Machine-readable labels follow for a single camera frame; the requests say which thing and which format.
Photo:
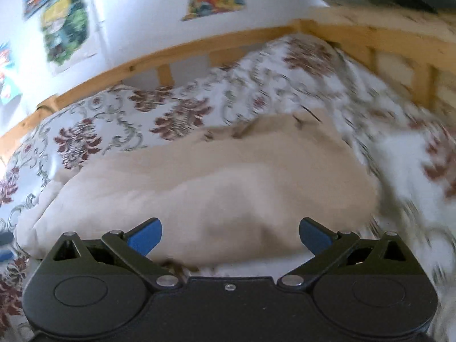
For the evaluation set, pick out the green cartoon wall poster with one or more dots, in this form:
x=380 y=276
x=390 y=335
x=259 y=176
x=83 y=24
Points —
x=66 y=28

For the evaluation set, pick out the floral printed bed cover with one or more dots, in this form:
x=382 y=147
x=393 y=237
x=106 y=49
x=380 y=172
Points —
x=149 y=103

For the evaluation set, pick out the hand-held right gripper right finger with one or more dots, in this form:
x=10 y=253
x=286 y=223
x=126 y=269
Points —
x=315 y=237

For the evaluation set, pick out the wooden bed frame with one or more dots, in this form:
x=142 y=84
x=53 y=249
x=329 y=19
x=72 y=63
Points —
x=392 y=35

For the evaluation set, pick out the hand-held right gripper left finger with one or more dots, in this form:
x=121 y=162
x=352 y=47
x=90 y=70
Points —
x=144 y=237

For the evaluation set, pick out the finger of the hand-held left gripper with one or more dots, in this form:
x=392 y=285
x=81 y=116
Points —
x=5 y=253

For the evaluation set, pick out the blue cartoon wall poster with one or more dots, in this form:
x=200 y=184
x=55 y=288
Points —
x=7 y=74

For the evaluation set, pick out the beige garment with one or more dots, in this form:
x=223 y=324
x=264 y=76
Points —
x=213 y=185

